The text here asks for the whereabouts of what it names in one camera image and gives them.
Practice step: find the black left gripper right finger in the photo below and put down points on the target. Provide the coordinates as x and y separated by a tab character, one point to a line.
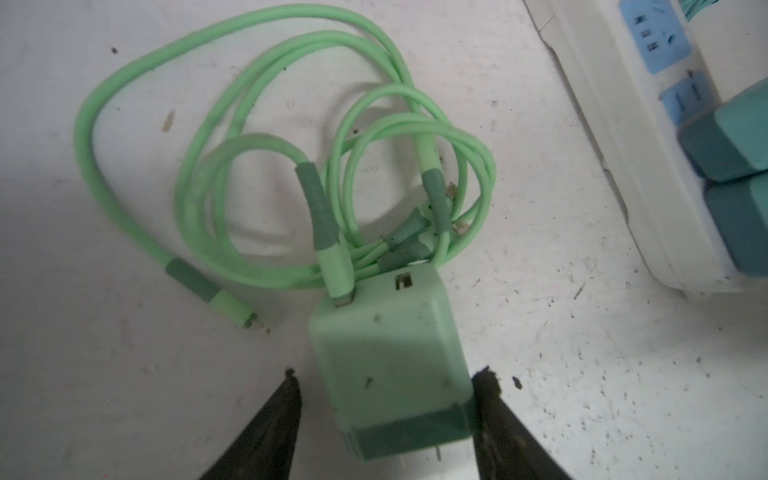
504	447

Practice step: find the green charger adapter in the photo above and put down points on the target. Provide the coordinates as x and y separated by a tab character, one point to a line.
393	365

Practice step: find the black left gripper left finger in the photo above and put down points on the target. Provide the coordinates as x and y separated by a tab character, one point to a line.
264	449

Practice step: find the teal charger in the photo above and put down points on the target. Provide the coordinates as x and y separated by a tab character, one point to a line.
739	211
730	142

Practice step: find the white blue power strip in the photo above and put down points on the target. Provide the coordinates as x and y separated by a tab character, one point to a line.
639	78

